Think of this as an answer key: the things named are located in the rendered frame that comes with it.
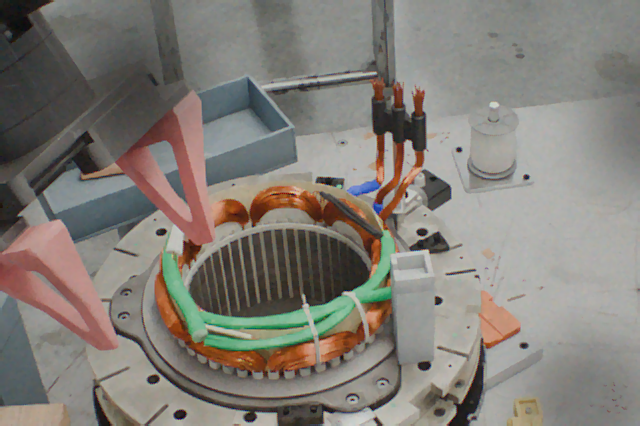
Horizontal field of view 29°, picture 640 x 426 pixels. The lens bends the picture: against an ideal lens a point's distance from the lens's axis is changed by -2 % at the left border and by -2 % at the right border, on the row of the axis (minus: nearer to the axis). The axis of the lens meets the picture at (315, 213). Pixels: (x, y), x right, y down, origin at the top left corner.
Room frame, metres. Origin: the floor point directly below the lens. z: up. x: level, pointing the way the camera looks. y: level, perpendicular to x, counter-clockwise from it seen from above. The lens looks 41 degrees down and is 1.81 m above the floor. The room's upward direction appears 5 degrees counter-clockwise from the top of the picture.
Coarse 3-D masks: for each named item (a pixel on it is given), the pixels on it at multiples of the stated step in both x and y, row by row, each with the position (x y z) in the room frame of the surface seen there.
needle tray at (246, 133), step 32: (224, 96) 1.07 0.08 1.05; (256, 96) 1.06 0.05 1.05; (224, 128) 1.04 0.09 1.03; (256, 128) 1.04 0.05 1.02; (288, 128) 0.98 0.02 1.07; (160, 160) 1.00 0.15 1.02; (224, 160) 0.95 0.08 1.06; (256, 160) 0.97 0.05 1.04; (288, 160) 0.98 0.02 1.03; (64, 192) 0.96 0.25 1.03; (96, 192) 0.96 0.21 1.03; (128, 192) 0.91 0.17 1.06; (64, 224) 0.89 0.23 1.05; (96, 224) 0.90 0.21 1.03; (128, 224) 0.95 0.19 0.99
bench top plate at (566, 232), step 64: (448, 128) 1.33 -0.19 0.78; (576, 128) 1.31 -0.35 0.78; (512, 192) 1.19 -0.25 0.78; (576, 192) 1.18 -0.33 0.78; (512, 256) 1.07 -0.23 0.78; (576, 256) 1.06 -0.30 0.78; (576, 320) 0.96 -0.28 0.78; (64, 384) 0.93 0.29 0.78; (512, 384) 0.88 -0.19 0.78; (576, 384) 0.87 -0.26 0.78
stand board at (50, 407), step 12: (0, 408) 0.65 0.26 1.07; (12, 408) 0.65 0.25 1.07; (24, 408) 0.65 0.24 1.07; (36, 408) 0.65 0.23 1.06; (48, 408) 0.65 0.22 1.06; (60, 408) 0.65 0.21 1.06; (0, 420) 0.64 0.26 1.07; (12, 420) 0.64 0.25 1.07; (24, 420) 0.64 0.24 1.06; (36, 420) 0.64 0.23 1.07; (48, 420) 0.64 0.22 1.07; (60, 420) 0.64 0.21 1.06
